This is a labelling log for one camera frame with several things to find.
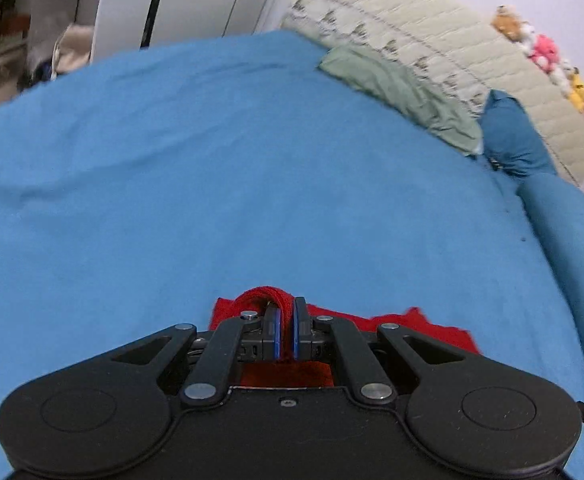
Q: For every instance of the blue bed sheet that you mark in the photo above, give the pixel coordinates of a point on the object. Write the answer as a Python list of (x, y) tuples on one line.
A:
[(136, 192)]

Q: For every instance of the cream quilted headboard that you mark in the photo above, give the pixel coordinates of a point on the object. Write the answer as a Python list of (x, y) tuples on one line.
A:
[(446, 43)]

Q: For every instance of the red knit sweater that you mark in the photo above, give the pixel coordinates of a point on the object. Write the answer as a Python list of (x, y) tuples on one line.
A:
[(289, 373)]

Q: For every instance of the blue duvet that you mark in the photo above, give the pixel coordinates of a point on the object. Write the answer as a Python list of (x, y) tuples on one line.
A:
[(556, 210)]

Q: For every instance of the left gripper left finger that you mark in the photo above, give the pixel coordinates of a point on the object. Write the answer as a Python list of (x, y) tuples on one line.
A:
[(106, 413)]

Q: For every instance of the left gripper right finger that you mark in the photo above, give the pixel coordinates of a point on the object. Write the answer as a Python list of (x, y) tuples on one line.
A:
[(468, 412)]

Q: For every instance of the green pillow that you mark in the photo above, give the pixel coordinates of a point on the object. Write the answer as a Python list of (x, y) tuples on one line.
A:
[(417, 99)]

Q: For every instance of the dark blue pillow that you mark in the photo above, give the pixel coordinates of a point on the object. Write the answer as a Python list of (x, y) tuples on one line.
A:
[(511, 140)]

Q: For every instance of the row of plush toys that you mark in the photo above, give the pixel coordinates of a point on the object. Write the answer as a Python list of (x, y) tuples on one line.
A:
[(543, 52)]

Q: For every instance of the white wardrobe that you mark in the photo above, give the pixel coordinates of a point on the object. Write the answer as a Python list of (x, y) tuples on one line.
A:
[(124, 25)]

